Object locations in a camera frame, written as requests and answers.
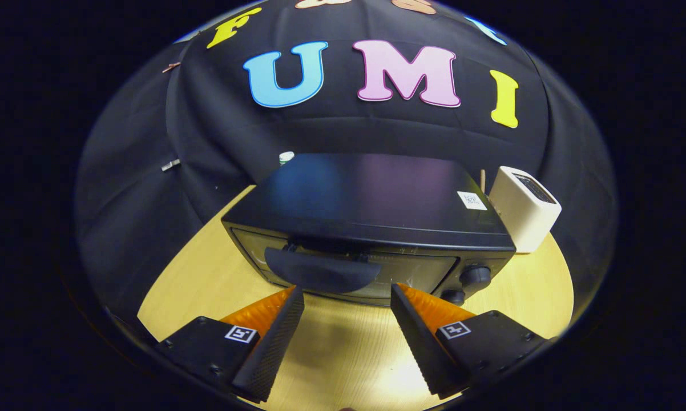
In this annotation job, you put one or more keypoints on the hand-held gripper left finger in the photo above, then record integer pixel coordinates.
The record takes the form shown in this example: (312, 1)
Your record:
(271, 348)

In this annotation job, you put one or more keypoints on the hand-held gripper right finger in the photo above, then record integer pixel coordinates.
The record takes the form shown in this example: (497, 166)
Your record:
(423, 348)

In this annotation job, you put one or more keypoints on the black toaster oven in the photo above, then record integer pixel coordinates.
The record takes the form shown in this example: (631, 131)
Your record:
(371, 194)

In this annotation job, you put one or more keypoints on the white bread toaster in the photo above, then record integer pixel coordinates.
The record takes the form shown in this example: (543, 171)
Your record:
(520, 220)

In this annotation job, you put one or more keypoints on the wooden stick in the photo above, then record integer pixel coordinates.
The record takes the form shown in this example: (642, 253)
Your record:
(483, 181)

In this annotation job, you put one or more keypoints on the small white bottle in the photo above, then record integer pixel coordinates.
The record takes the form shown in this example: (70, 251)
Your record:
(286, 157)

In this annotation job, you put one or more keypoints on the silver clip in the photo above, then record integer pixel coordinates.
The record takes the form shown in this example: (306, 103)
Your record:
(170, 165)

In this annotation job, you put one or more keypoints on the black backdrop cloth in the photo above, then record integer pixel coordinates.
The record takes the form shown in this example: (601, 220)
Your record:
(206, 125)

